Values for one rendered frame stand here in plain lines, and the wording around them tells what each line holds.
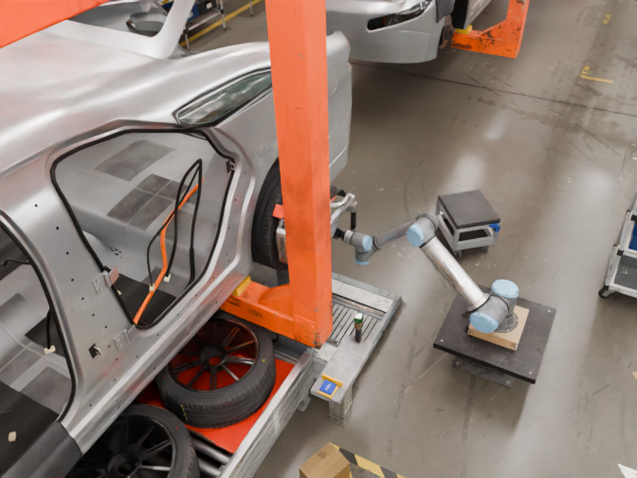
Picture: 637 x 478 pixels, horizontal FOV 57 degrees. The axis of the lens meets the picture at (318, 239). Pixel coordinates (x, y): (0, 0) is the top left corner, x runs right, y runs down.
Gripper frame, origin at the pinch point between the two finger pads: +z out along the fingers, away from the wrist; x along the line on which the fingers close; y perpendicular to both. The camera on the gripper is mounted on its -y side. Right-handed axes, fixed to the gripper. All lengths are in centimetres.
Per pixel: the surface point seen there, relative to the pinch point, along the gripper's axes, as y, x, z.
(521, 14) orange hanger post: 217, 263, -42
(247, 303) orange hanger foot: -59, -54, 0
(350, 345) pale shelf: -32, -59, -55
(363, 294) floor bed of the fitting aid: 45, -34, -30
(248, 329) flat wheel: -50, -69, -1
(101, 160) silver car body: -61, -4, 130
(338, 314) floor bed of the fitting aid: 35, -52, -21
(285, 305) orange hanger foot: -63, -47, -24
